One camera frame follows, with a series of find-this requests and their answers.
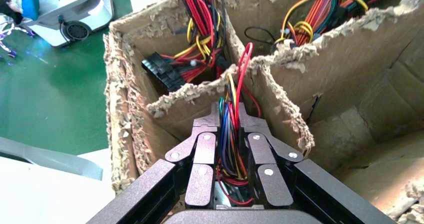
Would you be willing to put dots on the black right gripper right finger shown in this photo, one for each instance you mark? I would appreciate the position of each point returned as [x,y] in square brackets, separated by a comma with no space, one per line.
[273,182]

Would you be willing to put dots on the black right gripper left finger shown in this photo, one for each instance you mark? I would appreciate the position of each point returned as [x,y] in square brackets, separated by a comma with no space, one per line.
[202,182]

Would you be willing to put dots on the white robot base with wheel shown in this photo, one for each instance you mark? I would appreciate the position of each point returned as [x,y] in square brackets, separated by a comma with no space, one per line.
[89,14]

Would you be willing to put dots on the worn brown cardboard divider box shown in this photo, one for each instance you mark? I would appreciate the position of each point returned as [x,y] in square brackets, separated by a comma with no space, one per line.
[348,66]

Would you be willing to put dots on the blue rounded object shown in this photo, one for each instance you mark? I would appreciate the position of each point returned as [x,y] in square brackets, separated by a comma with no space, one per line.
[30,5]

